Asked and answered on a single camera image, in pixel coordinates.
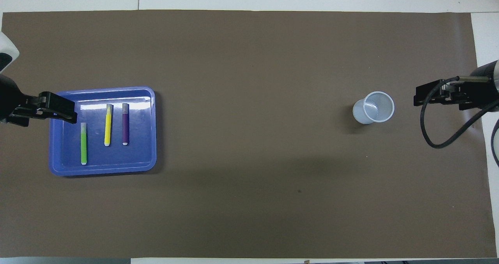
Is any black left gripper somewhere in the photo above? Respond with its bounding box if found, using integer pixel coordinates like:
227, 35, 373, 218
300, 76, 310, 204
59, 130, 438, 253
0, 74, 78, 127

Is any translucent plastic cup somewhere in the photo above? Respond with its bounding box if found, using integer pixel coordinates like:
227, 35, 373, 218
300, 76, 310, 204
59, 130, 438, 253
352, 91, 395, 125

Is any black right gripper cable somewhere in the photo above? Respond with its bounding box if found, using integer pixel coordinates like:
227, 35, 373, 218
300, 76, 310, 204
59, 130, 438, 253
420, 76, 499, 149

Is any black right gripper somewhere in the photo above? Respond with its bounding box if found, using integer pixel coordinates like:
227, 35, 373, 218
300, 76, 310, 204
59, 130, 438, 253
414, 71, 499, 110

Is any brown table mat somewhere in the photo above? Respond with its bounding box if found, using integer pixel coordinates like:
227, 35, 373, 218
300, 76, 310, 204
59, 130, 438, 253
0, 10, 497, 259

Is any green marker pen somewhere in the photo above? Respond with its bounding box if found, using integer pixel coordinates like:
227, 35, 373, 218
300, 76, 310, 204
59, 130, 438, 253
80, 122, 88, 165

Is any purple marker pen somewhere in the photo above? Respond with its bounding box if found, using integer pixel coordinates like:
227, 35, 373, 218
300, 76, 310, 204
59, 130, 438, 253
122, 103, 129, 145

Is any blue plastic tray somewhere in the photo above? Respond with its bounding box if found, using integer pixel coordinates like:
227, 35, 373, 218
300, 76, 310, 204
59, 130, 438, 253
49, 86, 157, 177

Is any yellow marker pen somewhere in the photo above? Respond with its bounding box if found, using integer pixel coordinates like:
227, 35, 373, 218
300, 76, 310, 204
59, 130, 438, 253
104, 104, 113, 147

